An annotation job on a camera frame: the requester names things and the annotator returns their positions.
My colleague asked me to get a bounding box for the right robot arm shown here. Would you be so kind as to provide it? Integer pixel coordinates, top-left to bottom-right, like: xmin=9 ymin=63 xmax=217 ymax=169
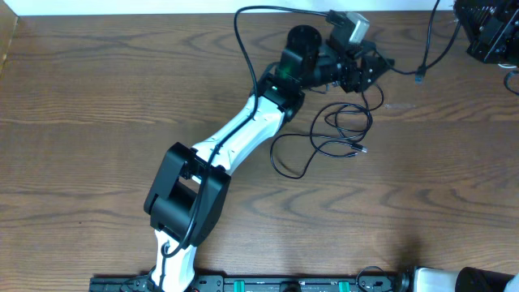
xmin=391 ymin=0 xmax=518 ymax=292

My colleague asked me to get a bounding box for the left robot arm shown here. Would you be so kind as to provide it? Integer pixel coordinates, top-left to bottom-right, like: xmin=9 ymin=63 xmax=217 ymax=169
xmin=144 ymin=25 xmax=395 ymax=291

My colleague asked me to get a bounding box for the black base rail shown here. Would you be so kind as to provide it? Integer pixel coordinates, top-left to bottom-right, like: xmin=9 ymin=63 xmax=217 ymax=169
xmin=88 ymin=266 xmax=412 ymax=292

